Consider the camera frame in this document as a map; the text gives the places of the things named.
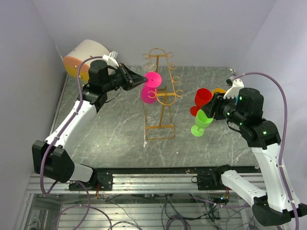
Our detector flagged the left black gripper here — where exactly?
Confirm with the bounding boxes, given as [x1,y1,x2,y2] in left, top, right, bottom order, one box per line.
[103,63,148,92]

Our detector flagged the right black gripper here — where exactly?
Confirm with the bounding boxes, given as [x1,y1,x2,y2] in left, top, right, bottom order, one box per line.
[201,92,247,127]

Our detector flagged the green plastic wine glass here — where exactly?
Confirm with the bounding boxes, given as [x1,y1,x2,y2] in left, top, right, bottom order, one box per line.
[191,109,213,137]

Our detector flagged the red plastic wine glass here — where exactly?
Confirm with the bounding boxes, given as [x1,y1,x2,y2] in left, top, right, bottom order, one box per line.
[190,88,212,116]

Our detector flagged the pink plastic wine glass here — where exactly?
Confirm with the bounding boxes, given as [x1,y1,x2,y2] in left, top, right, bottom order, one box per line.
[141,72,162,104]

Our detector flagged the orange plastic wine glass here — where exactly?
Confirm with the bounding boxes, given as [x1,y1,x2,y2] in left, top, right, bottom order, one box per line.
[212,88,226,96]

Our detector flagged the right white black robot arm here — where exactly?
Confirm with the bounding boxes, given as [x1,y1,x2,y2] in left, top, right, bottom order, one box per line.
[201,88,307,226]

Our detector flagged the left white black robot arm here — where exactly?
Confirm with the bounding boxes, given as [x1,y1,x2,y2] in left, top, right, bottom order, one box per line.
[32,59,147,190]

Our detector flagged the clear wine glass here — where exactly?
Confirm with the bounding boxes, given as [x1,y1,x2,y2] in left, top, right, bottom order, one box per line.
[141,61,156,72]

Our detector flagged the white semicircular drawer cabinet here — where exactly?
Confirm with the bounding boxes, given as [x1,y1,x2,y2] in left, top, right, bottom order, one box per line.
[63,39,110,77]

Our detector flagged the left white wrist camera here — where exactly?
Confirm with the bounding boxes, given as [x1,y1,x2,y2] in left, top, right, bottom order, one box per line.
[102,51,119,69]

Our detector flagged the gold wire wine glass rack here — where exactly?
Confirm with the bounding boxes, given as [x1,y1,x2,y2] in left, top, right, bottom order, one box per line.
[142,48,185,141]

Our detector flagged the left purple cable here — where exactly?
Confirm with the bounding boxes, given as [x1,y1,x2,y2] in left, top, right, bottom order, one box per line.
[39,56,104,195]

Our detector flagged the purple cable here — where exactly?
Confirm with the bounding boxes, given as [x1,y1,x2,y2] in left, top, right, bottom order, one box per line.
[230,71,300,230]
[39,56,104,195]

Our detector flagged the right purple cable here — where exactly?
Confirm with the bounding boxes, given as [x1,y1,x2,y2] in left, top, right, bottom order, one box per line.
[230,71,300,230]

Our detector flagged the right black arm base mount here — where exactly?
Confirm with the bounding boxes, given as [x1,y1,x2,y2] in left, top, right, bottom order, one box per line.
[189,165,235,191]

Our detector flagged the aluminium rail frame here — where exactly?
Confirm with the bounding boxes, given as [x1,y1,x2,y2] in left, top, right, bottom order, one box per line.
[24,171,288,230]

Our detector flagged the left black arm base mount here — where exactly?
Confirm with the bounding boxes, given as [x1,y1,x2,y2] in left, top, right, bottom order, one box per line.
[93,171,113,191]

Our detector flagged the tangled cables under frame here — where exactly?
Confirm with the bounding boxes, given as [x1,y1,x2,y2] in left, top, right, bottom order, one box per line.
[55,182,283,230]

